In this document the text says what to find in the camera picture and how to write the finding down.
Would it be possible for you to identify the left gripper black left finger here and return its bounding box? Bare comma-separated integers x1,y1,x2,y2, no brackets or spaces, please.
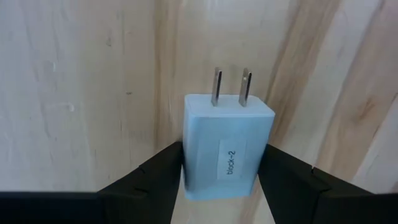
0,141,184,224

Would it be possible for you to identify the white USB charger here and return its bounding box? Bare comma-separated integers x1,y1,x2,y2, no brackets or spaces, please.
182,67,276,201

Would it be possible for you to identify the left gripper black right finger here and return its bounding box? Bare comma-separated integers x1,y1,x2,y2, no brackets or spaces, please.
257,143,398,224

